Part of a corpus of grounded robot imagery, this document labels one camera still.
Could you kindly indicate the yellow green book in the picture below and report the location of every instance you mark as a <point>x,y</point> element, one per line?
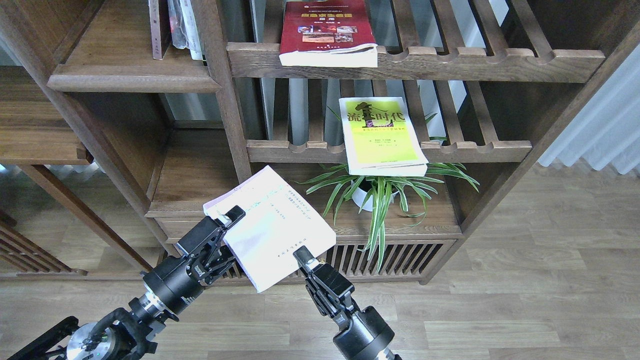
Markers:
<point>379,137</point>

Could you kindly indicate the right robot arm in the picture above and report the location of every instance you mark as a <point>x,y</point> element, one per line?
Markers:
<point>363,334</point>

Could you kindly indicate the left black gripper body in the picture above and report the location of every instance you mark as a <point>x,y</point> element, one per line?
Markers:
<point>176,282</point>

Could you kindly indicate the white curtain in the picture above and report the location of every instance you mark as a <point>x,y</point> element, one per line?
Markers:
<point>606,132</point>

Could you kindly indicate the dark wooden bookshelf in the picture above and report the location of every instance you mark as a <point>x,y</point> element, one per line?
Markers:
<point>173,133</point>

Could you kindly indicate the white upright book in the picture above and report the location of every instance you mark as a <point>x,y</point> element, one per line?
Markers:
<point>191,31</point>

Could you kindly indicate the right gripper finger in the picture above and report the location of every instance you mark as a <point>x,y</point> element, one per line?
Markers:
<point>305,259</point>

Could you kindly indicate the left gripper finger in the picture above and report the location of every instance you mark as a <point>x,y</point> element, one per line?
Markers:
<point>231,218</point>

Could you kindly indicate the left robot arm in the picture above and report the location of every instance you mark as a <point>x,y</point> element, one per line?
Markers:
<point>123,334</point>

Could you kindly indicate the brown upright book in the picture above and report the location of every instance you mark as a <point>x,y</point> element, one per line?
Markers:
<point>159,27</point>

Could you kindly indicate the plastic wrapped book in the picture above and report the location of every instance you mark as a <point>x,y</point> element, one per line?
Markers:
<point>177,24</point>

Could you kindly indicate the green spider plant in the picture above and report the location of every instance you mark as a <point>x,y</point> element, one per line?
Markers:
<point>413,193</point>

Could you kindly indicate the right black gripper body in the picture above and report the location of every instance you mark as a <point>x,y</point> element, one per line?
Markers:
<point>363,334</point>

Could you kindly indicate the red cover book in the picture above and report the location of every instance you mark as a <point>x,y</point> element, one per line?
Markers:
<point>327,34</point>

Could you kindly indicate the white lavender book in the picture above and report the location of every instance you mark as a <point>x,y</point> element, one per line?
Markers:
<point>277,221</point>

